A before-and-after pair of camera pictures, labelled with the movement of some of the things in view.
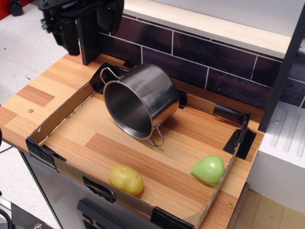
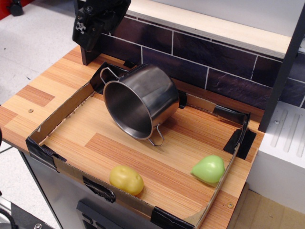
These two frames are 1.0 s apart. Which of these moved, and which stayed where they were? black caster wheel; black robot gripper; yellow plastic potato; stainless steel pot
Moved: black robot gripper
Stayed: stainless steel pot; black caster wheel; yellow plastic potato
